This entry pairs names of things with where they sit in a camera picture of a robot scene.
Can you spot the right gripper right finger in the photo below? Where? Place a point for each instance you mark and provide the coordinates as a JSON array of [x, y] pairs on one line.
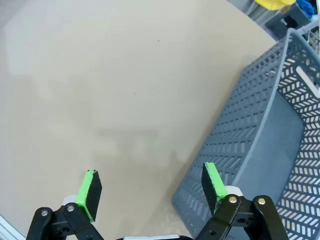
[[212, 190]]

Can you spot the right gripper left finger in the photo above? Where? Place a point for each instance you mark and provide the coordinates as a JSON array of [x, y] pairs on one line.
[[91, 197]]

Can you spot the grey plastic lattice basket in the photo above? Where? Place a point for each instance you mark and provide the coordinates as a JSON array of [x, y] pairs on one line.
[[275, 150]]

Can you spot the dark plastic crate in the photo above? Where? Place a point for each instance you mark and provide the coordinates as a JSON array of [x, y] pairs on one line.
[[287, 21]]

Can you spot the person in yellow hoodie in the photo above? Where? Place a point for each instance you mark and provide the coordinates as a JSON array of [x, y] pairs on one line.
[[272, 3]]

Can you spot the blue cloth pile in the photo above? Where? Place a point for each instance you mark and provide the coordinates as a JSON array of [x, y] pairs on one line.
[[306, 7]]

